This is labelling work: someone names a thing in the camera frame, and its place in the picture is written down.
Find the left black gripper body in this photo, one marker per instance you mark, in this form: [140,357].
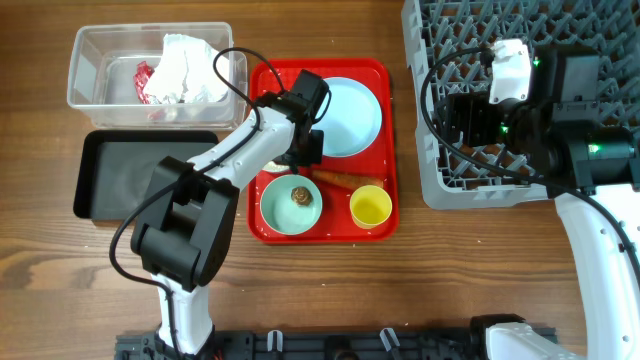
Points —
[304,155]

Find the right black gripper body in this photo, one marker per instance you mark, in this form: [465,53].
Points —
[482,124]

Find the light blue bowl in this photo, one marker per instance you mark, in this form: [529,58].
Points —
[274,168]

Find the brown food scrap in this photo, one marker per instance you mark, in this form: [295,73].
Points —
[301,196]

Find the orange carrot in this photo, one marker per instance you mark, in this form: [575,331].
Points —
[347,181]

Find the mint green bowl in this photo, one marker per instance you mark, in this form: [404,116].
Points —
[281,214]

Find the yellow plastic cup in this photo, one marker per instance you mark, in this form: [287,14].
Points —
[370,206]

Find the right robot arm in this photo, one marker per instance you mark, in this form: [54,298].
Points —
[543,103]

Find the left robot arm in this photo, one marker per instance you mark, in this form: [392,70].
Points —
[184,225]

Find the grey dishwasher rack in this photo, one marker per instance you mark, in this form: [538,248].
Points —
[433,29]

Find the clear plastic waste bin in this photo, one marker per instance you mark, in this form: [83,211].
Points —
[104,61]

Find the large light blue plate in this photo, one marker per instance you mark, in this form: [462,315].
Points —
[352,118]

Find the red serving tray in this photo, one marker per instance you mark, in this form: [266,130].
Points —
[335,224]

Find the crumpled white paper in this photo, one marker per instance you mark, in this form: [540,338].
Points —
[185,73]

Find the red crumpled wrapper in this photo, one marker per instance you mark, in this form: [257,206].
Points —
[143,74]

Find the black rectangular tray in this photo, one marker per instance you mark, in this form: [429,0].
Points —
[116,167]

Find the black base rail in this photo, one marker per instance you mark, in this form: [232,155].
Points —
[449,343]

